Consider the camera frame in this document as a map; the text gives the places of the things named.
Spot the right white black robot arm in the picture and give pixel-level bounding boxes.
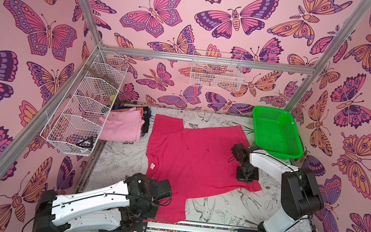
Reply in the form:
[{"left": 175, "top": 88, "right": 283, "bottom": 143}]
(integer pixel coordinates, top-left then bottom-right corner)
[{"left": 231, "top": 143, "right": 324, "bottom": 232}]

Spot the long white wire basket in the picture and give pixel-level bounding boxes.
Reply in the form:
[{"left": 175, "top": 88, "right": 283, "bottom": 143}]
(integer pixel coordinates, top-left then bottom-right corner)
[{"left": 40, "top": 51, "right": 129, "bottom": 157}]

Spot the green plastic basket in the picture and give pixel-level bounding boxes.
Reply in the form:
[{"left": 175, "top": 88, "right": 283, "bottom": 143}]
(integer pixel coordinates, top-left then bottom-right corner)
[{"left": 252, "top": 106, "right": 304, "bottom": 160}]

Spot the magenta t-shirt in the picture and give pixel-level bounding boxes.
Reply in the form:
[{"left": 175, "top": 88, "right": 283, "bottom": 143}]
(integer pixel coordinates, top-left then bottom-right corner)
[{"left": 146, "top": 115, "right": 262, "bottom": 224}]

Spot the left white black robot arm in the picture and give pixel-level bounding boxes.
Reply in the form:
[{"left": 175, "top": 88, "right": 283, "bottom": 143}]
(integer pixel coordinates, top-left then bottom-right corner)
[{"left": 30, "top": 173, "right": 172, "bottom": 232}]

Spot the small white wire basket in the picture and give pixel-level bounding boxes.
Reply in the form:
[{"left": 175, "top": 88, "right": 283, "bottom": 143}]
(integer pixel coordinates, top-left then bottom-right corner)
[{"left": 189, "top": 50, "right": 243, "bottom": 92}]

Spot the folded light pink t-shirt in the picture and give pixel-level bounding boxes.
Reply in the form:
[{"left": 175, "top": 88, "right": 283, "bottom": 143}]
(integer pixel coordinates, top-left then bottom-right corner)
[{"left": 99, "top": 107, "right": 144, "bottom": 142}]

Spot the black triangle object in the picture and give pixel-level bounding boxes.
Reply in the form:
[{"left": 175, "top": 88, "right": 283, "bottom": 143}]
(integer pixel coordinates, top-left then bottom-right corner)
[{"left": 75, "top": 136, "right": 95, "bottom": 150}]

